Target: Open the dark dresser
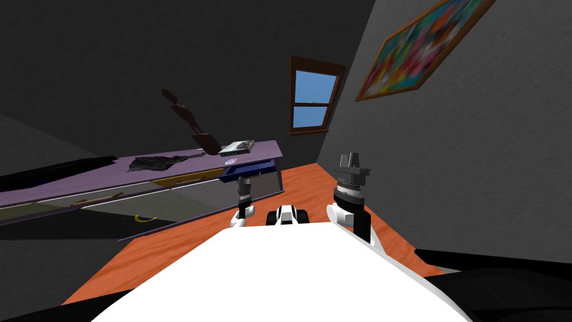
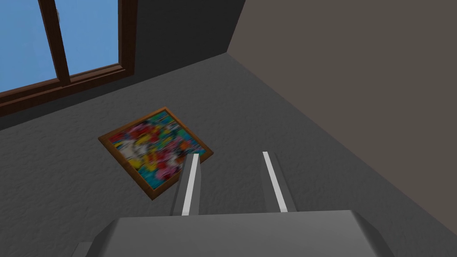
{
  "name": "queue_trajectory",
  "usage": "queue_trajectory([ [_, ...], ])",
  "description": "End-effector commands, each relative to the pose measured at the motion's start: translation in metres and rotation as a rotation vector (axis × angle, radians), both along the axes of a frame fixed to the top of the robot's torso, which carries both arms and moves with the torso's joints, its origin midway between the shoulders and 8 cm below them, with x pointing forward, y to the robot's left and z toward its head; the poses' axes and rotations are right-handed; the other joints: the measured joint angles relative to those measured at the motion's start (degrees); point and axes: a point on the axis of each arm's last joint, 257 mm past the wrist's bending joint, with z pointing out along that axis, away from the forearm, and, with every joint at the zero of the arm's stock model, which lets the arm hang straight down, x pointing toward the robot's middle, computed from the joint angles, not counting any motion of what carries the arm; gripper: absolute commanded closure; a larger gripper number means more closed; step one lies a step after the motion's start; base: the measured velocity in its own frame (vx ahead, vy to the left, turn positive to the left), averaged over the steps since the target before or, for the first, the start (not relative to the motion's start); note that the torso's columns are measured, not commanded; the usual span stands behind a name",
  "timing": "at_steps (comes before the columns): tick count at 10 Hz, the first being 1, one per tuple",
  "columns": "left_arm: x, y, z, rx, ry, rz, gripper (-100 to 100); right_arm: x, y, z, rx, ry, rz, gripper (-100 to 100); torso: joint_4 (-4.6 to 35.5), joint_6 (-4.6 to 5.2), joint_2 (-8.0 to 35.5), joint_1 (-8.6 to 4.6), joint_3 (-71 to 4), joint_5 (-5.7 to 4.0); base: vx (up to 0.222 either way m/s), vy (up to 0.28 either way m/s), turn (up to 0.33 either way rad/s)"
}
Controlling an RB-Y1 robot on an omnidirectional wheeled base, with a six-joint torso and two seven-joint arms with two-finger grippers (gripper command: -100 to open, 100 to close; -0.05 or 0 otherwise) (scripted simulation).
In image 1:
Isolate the colourful framed painting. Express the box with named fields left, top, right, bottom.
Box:
left=355, top=0, right=498, bottom=103

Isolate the dark grey cloth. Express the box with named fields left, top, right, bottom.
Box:
left=127, top=152, right=207, bottom=173

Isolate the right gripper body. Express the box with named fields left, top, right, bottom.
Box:
left=333, top=165, right=372, bottom=186

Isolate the dark brown statue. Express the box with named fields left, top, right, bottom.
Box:
left=160, top=87, right=223, bottom=155

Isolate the purple dresser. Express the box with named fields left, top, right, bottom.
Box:
left=0, top=139, right=285, bottom=242

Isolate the grey book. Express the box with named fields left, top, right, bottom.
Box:
left=218, top=140, right=256, bottom=157

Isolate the orange drawer front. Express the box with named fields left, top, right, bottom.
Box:
left=151, top=168, right=226, bottom=188

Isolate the blue drawer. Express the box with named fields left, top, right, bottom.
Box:
left=218, top=159, right=277, bottom=184

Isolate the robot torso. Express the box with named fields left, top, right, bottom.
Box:
left=91, top=203, right=474, bottom=322

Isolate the brown framed window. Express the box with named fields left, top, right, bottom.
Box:
left=289, top=55, right=347, bottom=136

